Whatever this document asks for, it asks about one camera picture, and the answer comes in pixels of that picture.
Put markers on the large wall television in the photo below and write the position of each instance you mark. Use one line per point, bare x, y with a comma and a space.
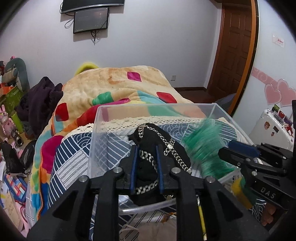
73, 5

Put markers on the pink rabbit figurine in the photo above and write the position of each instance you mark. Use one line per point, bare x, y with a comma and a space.
7, 123

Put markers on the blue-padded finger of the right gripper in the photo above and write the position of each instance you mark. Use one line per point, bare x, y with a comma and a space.
244, 149

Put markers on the black cloth with silver chain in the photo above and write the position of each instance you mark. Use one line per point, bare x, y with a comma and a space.
147, 137

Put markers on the white suitcase with stickers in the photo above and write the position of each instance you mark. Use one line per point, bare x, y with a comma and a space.
275, 128

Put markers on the small wall monitor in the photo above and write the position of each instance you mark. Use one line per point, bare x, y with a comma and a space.
93, 19

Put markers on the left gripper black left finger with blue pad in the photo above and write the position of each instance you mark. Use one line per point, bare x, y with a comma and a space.
69, 217

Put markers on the person's right hand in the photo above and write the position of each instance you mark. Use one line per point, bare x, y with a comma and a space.
267, 215

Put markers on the clear plastic storage box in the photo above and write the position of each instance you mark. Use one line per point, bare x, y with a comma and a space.
126, 114

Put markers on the green yellow sponge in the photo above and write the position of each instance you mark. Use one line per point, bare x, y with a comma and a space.
202, 146

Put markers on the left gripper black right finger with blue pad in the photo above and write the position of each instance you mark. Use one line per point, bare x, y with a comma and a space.
205, 209

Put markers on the blue white patterned tablecloth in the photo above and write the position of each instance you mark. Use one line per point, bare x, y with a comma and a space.
72, 158

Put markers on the brown wooden door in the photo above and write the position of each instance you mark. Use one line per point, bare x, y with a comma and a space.
232, 51

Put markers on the white sliding wardrobe door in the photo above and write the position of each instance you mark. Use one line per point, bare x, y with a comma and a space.
272, 80

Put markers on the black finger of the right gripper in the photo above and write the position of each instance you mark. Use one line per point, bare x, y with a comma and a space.
235, 158

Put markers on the green gift box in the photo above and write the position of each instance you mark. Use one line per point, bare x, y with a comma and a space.
12, 99

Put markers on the dark purple clothes pile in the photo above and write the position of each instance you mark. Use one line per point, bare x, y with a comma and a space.
38, 104

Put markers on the green cylinder bottle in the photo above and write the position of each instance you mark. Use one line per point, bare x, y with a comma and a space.
17, 121

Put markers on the grey dinosaur plush toy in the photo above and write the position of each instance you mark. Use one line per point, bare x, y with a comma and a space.
15, 73

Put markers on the colourful patchwork fleece blanket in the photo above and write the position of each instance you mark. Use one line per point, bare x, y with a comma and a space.
82, 95

